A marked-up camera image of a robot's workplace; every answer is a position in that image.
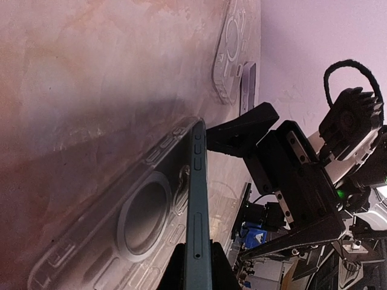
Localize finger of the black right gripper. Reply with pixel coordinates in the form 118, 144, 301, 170
206, 102, 278, 157
238, 216, 345, 260

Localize blue plastic box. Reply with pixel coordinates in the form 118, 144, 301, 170
239, 222, 267, 250

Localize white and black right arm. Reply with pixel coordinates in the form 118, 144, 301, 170
207, 103, 386, 260

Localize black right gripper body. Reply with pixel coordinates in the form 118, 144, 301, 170
243, 120, 342, 239

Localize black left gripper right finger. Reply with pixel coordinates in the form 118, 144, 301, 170
210, 240, 239, 290

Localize black smartphone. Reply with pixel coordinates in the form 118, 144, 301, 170
184, 120, 212, 289

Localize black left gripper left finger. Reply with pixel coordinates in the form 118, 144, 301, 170
157, 243, 186, 290

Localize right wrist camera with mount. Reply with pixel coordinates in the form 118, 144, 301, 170
308, 59, 385, 184

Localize lilac phone case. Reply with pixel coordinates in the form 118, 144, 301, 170
239, 62, 256, 115

